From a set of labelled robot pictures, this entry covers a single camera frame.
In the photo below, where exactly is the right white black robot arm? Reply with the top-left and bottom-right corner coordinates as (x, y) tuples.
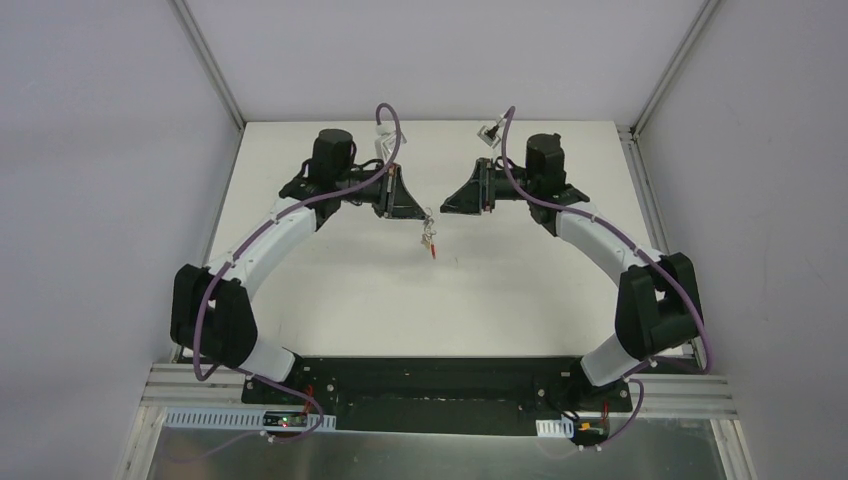
(440, 133), (703, 410)

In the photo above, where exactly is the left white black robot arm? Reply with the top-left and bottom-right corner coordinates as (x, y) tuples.
(170, 126), (426, 405)

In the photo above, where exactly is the left controller board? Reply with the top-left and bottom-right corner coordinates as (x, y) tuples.
(262, 410), (309, 431)

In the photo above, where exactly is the controller board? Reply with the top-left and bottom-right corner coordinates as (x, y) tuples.
(571, 419), (609, 448)
(262, 410), (309, 431)

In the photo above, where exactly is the right controller board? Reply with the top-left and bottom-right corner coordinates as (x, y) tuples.
(571, 419), (609, 448)

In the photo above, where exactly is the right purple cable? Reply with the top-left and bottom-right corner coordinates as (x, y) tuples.
(491, 105), (714, 452)

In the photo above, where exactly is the purple cable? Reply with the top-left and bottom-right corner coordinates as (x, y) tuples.
(192, 102), (403, 383)
(491, 105), (714, 452)

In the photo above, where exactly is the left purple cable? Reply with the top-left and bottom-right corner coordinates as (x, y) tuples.
(192, 102), (403, 383)

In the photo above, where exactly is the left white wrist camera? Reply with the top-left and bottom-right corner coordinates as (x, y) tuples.
(374, 123), (407, 161)

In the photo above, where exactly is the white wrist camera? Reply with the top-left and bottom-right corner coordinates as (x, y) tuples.
(477, 123), (502, 149)
(374, 123), (407, 161)

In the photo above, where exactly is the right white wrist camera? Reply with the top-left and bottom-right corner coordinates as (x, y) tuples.
(477, 123), (502, 149)

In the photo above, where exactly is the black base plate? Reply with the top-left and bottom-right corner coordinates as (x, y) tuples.
(241, 356), (639, 436)

